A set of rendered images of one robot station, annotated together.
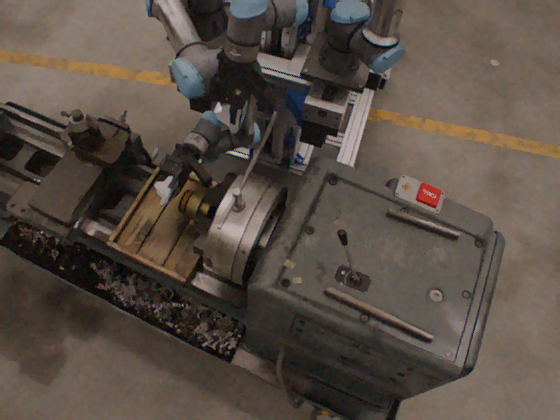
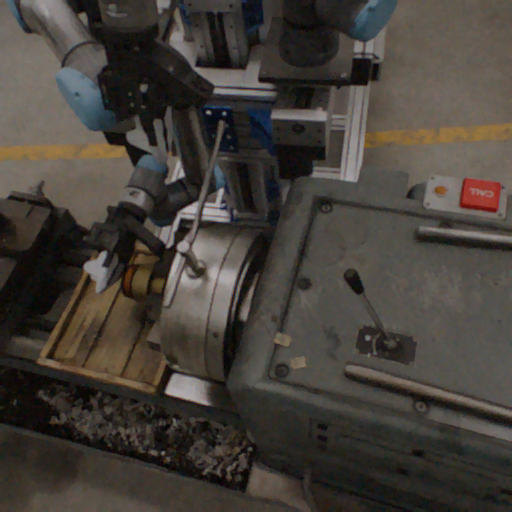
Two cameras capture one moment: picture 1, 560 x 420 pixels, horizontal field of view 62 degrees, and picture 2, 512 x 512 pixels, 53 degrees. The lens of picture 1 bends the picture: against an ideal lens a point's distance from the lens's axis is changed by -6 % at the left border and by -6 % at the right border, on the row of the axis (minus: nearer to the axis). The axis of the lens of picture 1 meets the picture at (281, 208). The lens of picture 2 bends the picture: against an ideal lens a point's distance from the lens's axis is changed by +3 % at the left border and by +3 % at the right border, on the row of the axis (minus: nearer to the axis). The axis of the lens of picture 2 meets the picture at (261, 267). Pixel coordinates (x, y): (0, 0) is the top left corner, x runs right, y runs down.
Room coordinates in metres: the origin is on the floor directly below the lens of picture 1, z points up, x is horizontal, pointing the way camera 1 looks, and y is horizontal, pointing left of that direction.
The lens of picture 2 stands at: (0.15, -0.07, 2.01)
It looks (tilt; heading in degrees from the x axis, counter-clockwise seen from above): 60 degrees down; 8
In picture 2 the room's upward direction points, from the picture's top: 10 degrees counter-clockwise
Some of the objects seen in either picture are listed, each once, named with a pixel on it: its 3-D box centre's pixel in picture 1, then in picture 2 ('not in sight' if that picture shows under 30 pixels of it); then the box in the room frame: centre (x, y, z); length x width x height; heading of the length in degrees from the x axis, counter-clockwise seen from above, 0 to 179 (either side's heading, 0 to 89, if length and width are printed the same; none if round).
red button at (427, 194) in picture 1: (428, 195); (479, 196); (0.70, -0.39, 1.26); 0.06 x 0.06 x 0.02; 73
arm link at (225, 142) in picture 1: (212, 145); (164, 202); (0.95, 0.27, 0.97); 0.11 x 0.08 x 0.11; 120
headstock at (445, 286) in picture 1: (371, 278); (414, 338); (0.52, -0.29, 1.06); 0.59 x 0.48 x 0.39; 73
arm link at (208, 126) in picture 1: (206, 129); (147, 180); (0.95, 0.28, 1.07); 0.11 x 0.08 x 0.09; 163
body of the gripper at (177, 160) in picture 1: (180, 164); (118, 233); (0.80, 0.33, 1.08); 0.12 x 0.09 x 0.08; 163
